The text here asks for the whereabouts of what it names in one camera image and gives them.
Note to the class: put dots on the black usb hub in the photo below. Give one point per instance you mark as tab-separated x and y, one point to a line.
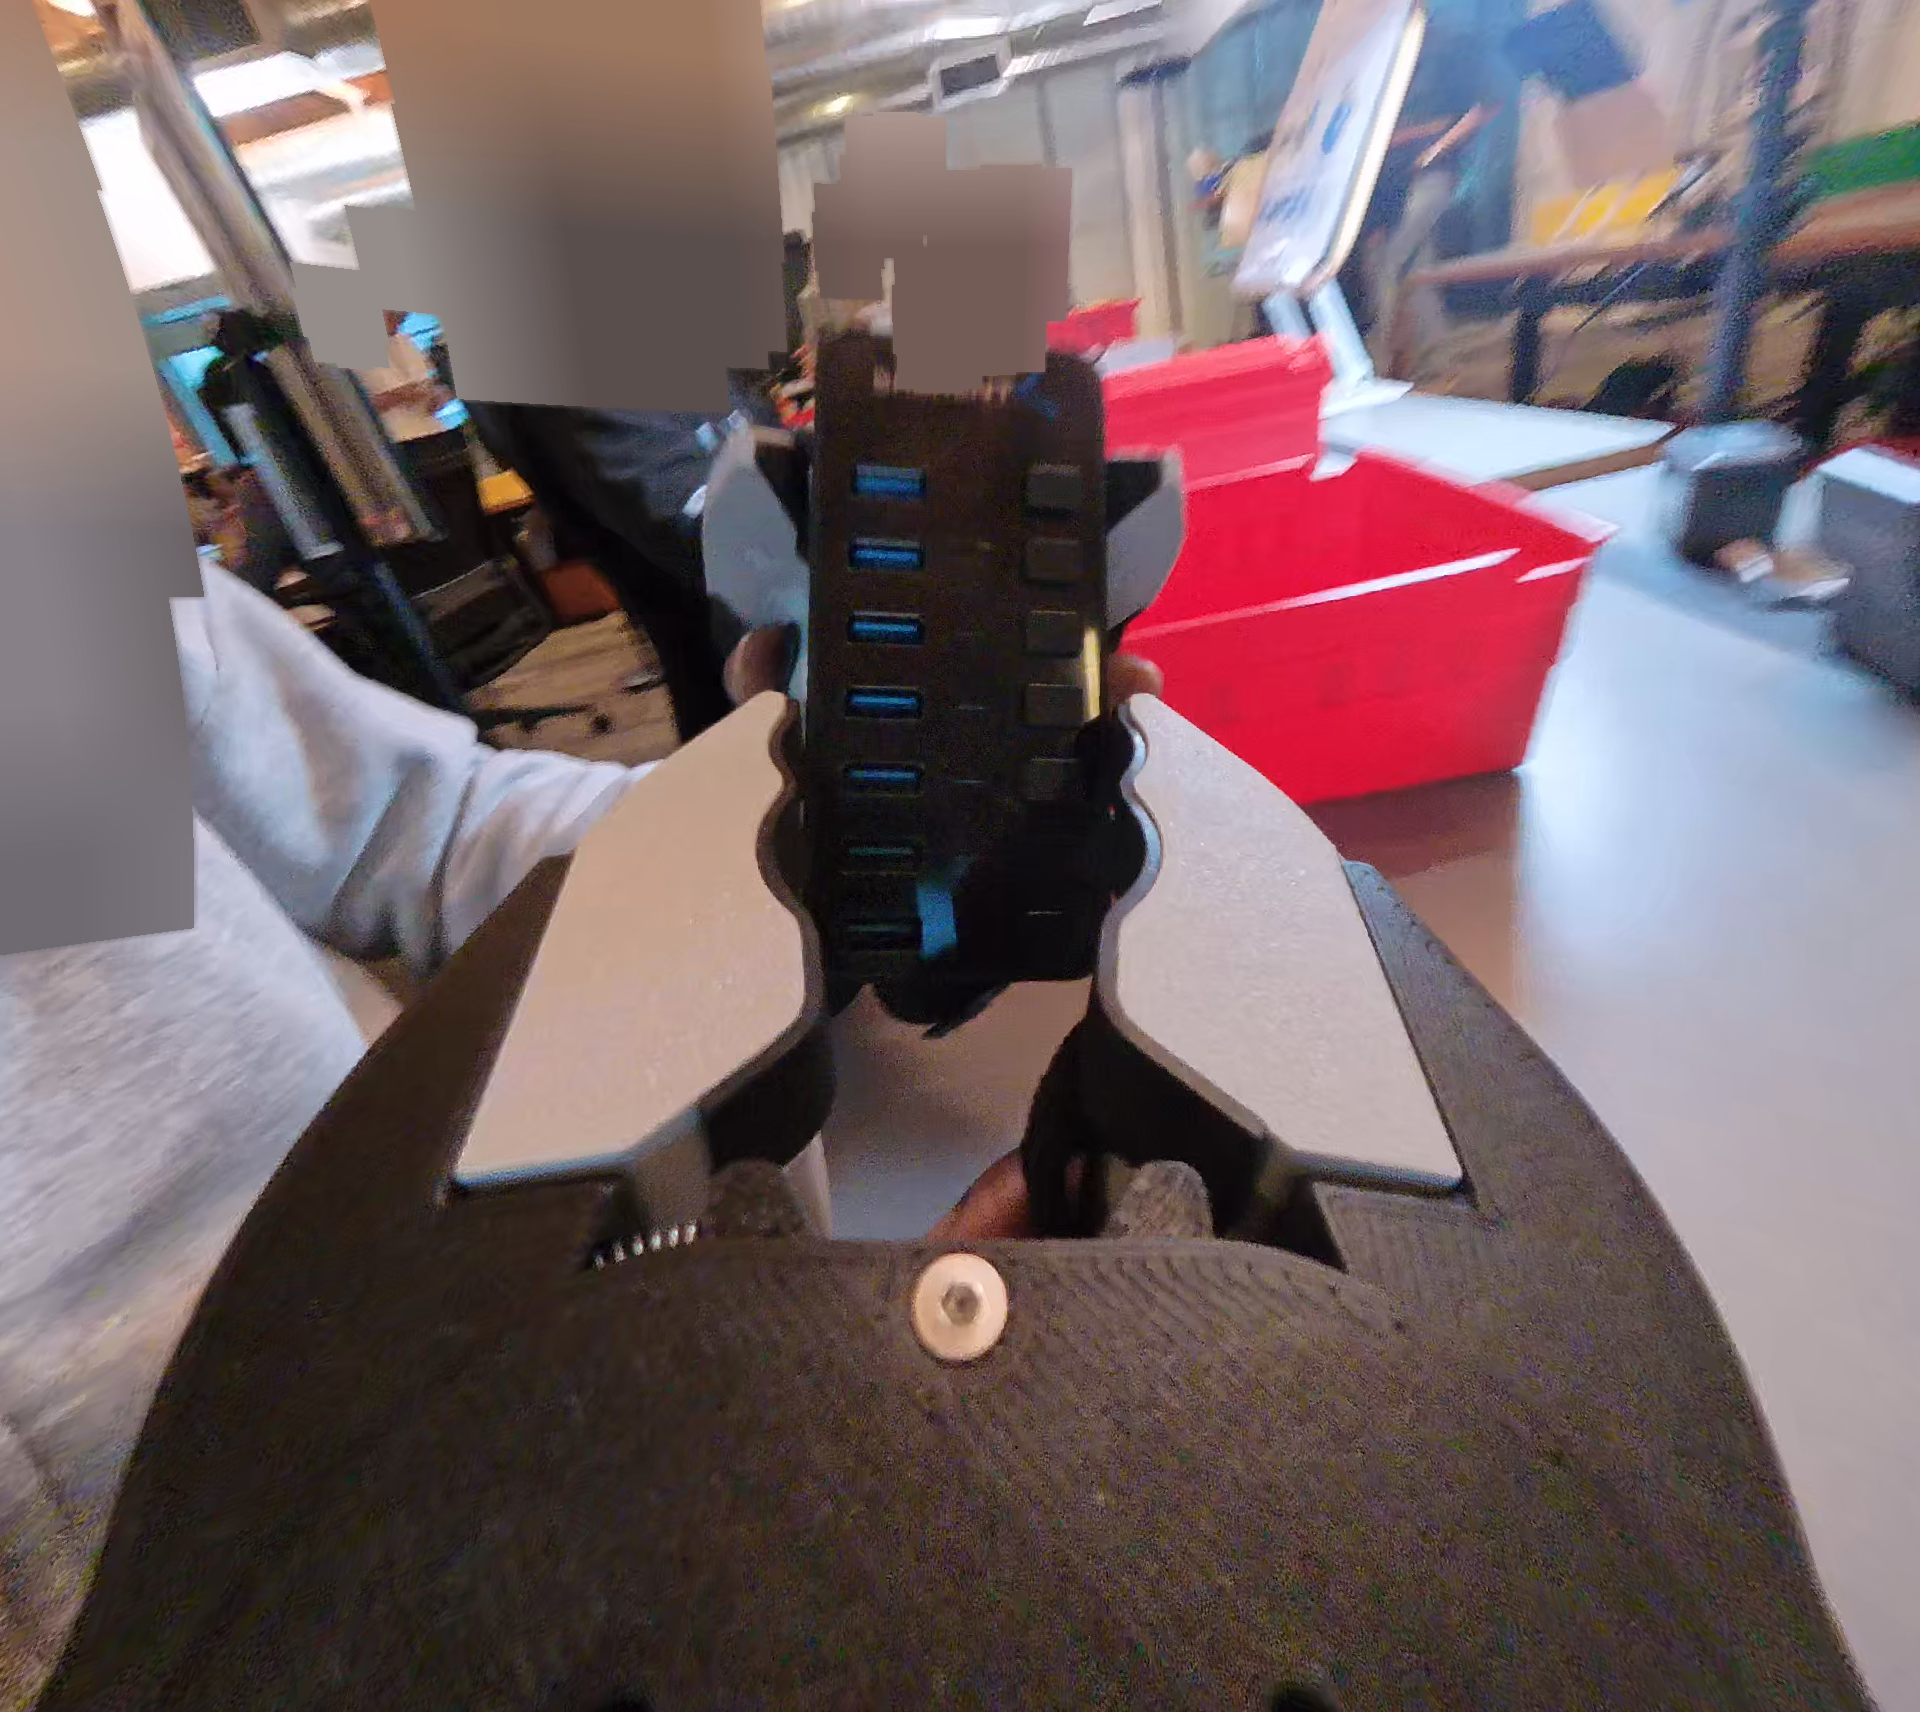
961	633

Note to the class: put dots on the person's grey sweatshirt torso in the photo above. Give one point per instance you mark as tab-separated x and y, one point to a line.
150	1142

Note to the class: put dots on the person's right hand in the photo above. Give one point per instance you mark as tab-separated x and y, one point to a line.
983	1202

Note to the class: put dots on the white sign with blue prints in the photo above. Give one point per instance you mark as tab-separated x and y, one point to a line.
1335	123

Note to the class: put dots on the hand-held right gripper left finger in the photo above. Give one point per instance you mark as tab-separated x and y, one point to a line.
644	962

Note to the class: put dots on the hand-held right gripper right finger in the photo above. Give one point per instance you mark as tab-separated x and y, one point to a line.
1274	977

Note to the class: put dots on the person's left forearm grey sleeve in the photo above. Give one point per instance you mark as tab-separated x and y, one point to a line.
391	813

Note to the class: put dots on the small red plastic bin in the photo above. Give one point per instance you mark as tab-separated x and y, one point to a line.
1215	393

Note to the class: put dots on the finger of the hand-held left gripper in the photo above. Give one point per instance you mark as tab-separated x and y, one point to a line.
1149	513
746	526

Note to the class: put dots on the black tripod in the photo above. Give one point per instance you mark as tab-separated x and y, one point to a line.
300	436

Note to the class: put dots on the wooden workbench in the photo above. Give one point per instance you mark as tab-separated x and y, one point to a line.
1650	256

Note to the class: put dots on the large red plastic bin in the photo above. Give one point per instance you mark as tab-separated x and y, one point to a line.
1350	633

